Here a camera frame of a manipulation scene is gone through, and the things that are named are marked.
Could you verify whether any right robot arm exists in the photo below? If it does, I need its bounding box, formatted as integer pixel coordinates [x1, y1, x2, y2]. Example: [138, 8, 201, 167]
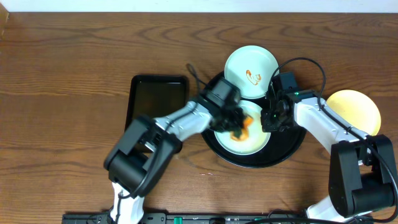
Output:
[261, 90, 397, 223]

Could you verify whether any yellow plate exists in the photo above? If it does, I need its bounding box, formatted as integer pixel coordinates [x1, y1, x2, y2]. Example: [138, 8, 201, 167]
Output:
[326, 90, 381, 136]

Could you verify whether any orange green scrub sponge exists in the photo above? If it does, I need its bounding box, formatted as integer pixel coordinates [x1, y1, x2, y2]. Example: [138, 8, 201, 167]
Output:
[230, 115, 254, 141]

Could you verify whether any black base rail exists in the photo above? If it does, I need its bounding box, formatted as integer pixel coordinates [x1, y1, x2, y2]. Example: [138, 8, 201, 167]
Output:
[62, 212, 303, 224]

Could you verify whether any black round tray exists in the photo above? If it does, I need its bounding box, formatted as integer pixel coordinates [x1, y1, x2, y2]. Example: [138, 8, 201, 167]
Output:
[200, 71, 307, 169]

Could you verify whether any light blue plate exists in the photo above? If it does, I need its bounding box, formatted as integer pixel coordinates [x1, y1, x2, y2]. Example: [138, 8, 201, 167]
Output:
[224, 45, 279, 99]
[215, 100, 271, 156]

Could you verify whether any light blue plate top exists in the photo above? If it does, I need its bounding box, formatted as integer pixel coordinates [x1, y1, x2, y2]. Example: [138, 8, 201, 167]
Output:
[224, 45, 279, 99]

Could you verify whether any black rectangular tray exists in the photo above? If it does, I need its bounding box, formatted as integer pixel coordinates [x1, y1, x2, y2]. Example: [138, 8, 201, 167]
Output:
[125, 74, 189, 128]

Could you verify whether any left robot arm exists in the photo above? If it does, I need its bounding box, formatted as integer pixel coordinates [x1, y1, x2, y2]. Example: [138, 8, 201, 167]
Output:
[104, 100, 251, 223]

